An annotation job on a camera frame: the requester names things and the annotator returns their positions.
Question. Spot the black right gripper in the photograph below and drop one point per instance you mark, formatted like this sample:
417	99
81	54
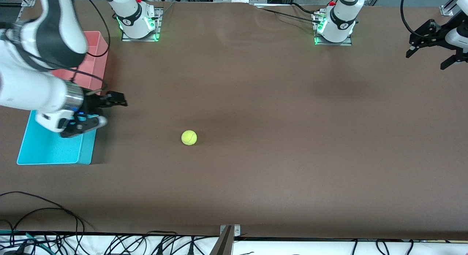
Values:
93	101

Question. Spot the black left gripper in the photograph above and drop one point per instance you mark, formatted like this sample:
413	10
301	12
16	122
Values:
436	35

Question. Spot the yellow-green tennis ball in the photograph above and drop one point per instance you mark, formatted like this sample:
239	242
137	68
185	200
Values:
189	137

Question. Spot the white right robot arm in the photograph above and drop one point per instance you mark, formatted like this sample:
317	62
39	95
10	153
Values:
33	83

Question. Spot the pink plastic bin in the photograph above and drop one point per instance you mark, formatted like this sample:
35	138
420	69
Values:
98	46

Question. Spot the blue plastic bin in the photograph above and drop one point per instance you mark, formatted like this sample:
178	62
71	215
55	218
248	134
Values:
51	149

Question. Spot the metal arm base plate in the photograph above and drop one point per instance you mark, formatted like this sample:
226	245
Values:
158	28
345	44

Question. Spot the silver metal bracket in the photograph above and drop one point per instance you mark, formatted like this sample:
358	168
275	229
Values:
237	231

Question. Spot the grey aluminium post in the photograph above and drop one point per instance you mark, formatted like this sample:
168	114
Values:
223	246

